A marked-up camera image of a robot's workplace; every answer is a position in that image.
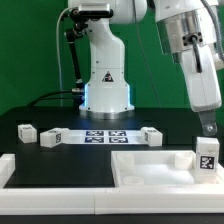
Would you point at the white square table top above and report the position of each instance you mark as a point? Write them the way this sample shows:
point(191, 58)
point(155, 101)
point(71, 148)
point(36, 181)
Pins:
point(153, 168)

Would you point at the tag marker sheet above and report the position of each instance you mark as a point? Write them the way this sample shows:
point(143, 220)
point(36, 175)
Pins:
point(115, 137)

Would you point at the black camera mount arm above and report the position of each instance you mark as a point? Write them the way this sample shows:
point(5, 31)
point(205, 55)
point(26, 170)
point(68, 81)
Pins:
point(73, 34)

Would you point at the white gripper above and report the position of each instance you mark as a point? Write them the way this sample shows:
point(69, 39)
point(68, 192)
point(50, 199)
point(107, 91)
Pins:
point(202, 87)

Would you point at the black camera on mount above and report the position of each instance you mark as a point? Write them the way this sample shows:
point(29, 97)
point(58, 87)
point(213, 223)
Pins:
point(98, 10)

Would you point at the white U-shaped fence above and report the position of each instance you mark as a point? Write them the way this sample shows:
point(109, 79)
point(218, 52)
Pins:
point(200, 198)

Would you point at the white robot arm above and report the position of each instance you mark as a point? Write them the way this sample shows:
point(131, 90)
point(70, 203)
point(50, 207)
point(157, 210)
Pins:
point(188, 29)

